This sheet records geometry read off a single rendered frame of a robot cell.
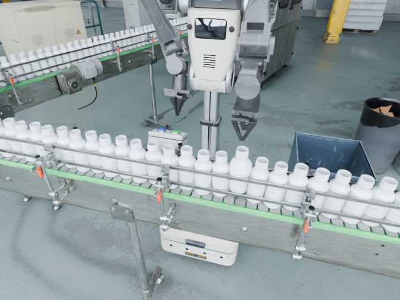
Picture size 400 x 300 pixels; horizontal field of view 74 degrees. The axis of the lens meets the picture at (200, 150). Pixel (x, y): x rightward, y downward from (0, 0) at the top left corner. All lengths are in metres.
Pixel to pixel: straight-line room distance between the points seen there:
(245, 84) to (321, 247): 0.62
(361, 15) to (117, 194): 9.62
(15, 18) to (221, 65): 3.71
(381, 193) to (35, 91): 2.08
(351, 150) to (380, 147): 1.35
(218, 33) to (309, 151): 0.77
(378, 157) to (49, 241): 2.86
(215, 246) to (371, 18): 9.26
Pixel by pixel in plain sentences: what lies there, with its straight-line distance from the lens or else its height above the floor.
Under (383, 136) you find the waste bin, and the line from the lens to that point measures 2.82.
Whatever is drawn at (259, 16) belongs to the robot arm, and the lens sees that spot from 0.68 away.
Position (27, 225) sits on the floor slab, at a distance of 2.50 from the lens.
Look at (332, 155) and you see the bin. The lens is 1.56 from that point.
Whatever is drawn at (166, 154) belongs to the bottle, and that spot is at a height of 1.15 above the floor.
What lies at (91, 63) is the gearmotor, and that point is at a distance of 2.32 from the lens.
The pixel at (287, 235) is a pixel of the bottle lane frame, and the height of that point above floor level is 0.92.
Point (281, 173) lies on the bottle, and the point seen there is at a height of 1.15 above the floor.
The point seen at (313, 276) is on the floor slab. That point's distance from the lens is 2.05.
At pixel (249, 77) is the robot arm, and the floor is 1.46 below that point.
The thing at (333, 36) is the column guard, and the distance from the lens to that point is 8.38.
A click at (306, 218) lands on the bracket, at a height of 1.07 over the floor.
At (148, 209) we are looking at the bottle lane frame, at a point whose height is 0.90.
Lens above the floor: 1.65
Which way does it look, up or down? 35 degrees down
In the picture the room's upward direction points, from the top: 1 degrees clockwise
